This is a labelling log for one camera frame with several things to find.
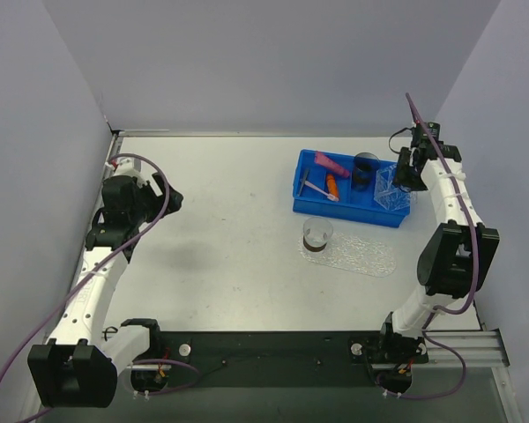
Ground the clear textured acrylic stand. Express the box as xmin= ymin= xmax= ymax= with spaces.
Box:
xmin=374 ymin=163 xmax=417 ymax=212

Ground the blue tinted cup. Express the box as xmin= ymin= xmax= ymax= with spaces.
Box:
xmin=352 ymin=152 xmax=380 ymax=191

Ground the clear cup brown band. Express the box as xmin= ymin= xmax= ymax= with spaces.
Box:
xmin=302 ymin=217 xmax=333 ymax=252

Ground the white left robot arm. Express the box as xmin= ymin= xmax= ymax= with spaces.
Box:
xmin=27 ymin=171 xmax=183 ymax=408

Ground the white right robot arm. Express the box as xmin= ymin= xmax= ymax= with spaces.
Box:
xmin=379 ymin=122 xmax=500 ymax=362

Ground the orange toothpaste tube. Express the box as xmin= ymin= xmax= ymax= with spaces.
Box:
xmin=326 ymin=174 xmax=339 ymax=198

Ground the pink toothbrush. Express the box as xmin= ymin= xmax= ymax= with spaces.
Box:
xmin=305 ymin=181 xmax=339 ymax=202

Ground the pink toothpaste tube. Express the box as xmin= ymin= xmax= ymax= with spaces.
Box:
xmin=314 ymin=151 xmax=351 ymax=178

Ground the clear textured oval tray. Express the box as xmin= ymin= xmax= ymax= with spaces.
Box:
xmin=299 ymin=233 xmax=397 ymax=278

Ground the grey toothbrush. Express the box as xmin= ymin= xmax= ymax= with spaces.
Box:
xmin=297 ymin=167 xmax=309 ymax=197

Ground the blue plastic divided bin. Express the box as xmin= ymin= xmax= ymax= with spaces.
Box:
xmin=293 ymin=150 xmax=410 ymax=227

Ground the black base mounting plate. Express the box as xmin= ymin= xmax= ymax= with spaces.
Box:
xmin=131 ymin=330 xmax=428 ymax=390

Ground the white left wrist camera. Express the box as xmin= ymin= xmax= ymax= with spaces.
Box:
xmin=105 ymin=158 xmax=141 ymax=179

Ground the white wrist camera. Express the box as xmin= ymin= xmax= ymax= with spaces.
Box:
xmin=105 ymin=158 xmax=141 ymax=179
xmin=410 ymin=118 xmax=426 ymax=138

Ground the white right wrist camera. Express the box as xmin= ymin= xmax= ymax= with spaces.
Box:
xmin=410 ymin=118 xmax=426 ymax=138

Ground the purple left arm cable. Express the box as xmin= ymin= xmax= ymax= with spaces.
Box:
xmin=0 ymin=152 xmax=202 ymax=419

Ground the aluminium frame rail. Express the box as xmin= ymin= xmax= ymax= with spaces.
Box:
xmin=427 ymin=330 xmax=510 ymax=368

